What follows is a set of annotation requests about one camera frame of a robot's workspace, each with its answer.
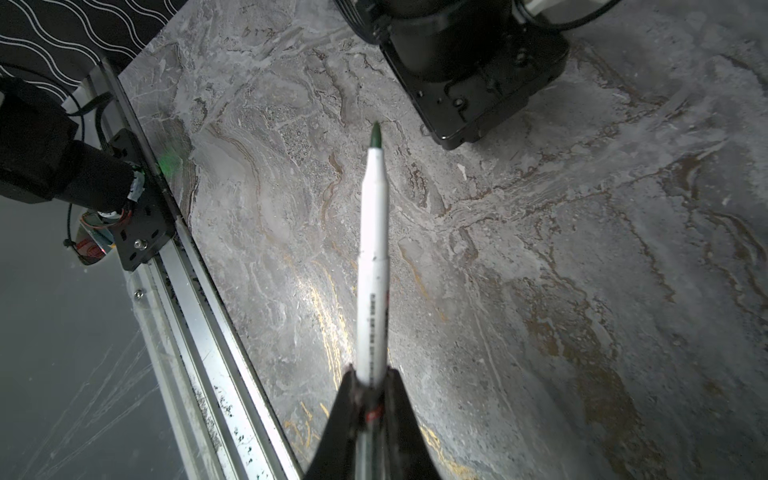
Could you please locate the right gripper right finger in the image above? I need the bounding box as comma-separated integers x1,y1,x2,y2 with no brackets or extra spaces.
383,368,441,480

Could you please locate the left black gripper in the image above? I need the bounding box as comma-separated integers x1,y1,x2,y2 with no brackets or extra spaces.
335,1,570,150

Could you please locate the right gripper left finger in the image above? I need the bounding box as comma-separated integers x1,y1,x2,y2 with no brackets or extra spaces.
303,369,363,480

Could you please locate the black pen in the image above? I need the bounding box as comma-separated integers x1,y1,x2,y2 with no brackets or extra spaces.
355,123,390,479

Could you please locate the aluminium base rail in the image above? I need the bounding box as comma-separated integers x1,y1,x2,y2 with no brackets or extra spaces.
82,61,302,479

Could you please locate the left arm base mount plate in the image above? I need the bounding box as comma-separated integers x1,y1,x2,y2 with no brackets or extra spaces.
64,129,175,272

